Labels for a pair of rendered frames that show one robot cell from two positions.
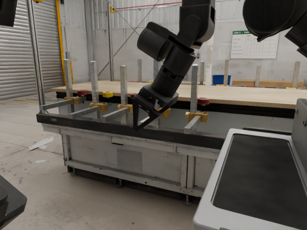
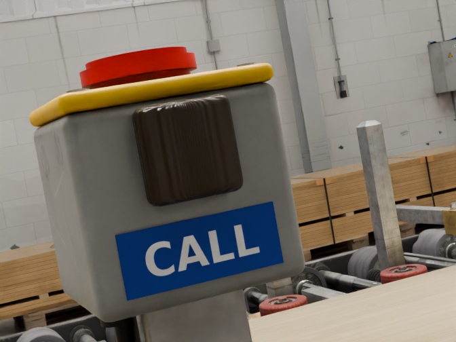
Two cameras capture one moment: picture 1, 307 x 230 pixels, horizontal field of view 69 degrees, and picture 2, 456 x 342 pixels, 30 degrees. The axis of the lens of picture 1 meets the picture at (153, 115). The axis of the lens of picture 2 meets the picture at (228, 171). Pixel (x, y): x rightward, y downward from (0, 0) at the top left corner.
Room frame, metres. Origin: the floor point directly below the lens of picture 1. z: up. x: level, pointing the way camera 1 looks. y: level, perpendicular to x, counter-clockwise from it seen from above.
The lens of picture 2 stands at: (0.84, -0.75, 1.20)
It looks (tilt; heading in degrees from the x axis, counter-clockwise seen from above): 3 degrees down; 317
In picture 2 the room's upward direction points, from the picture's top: 10 degrees counter-clockwise
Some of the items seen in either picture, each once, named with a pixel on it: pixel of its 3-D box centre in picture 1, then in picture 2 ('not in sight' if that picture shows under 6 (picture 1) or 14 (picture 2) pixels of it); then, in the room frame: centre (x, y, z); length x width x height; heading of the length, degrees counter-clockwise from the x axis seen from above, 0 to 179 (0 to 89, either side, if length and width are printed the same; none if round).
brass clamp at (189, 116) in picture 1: (196, 116); not in sight; (1.36, -0.27, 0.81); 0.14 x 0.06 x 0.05; 67
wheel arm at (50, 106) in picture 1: (65, 102); not in sight; (1.66, 0.67, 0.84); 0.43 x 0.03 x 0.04; 157
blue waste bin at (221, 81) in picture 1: (221, 86); not in sight; (6.71, -2.04, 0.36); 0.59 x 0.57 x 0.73; 157
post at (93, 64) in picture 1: (95, 93); not in sight; (1.66, 0.44, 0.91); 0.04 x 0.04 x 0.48; 67
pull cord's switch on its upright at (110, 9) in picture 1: (112, 51); not in sight; (2.90, 0.52, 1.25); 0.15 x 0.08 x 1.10; 67
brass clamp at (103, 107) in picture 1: (98, 107); not in sight; (1.65, 0.42, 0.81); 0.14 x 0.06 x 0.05; 67
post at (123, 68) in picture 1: (124, 99); not in sight; (1.56, 0.21, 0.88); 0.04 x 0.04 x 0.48; 67
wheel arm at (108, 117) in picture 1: (122, 111); not in sight; (1.46, 0.21, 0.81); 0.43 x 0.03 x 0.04; 157
